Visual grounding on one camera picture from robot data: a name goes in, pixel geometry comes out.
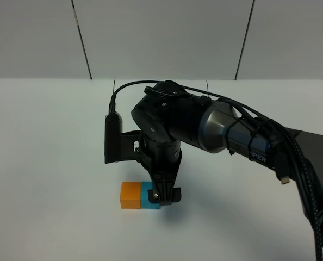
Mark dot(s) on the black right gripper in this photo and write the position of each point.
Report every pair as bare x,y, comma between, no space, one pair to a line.
162,161

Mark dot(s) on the blue cube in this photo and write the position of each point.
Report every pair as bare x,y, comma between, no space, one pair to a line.
144,201

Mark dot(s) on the orange cube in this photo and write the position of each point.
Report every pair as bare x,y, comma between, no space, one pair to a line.
130,195

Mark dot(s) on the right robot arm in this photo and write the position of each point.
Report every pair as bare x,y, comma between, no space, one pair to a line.
168,115

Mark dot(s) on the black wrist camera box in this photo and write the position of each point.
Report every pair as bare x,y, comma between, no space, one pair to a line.
119,146

